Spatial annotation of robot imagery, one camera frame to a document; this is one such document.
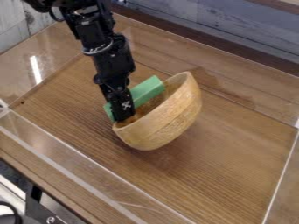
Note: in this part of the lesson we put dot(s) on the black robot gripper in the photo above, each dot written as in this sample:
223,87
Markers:
115,64

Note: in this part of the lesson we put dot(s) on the green rectangular block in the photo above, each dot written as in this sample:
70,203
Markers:
143,92

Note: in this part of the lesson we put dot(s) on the brown wooden bowl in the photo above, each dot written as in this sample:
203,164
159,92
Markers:
166,116

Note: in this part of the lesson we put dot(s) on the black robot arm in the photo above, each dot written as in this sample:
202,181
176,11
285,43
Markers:
90,19

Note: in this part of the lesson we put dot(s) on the clear acrylic enclosure wall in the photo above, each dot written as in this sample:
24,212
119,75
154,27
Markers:
214,176

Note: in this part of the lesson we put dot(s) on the black table leg bracket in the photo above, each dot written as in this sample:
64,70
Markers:
36,210

